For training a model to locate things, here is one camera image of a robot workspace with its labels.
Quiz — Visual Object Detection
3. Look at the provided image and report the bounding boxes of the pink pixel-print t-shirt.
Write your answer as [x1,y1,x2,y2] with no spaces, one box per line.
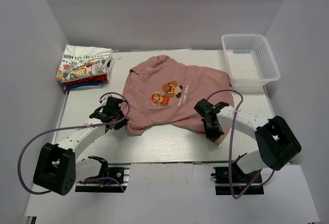
[122,55,234,136]

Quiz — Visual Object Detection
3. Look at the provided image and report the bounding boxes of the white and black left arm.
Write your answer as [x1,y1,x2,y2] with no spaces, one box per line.
[33,93,130,196]

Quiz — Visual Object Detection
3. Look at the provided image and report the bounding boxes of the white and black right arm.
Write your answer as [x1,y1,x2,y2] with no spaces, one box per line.
[194,99,302,182]

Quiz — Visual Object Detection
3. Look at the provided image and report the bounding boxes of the red folded t-shirt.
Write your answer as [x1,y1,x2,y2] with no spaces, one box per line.
[64,74,108,86]

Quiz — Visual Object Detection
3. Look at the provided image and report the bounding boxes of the blue folded t-shirt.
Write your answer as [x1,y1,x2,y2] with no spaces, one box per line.
[63,81,103,90]

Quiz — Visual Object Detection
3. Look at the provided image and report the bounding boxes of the white cartoon-print folded t-shirt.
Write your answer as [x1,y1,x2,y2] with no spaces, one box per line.
[56,45,114,83]

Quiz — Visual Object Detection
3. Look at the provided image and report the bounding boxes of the white plastic mesh basket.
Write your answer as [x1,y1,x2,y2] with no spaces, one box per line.
[221,34,280,87]

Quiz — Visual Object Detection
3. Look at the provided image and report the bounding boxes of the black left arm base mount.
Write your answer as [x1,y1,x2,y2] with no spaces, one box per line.
[75,164,131,193]

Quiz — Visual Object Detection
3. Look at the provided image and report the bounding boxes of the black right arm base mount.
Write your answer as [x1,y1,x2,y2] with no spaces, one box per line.
[211,166,264,196]

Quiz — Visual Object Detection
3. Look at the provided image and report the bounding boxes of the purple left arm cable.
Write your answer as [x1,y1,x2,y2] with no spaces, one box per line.
[19,92,131,196]

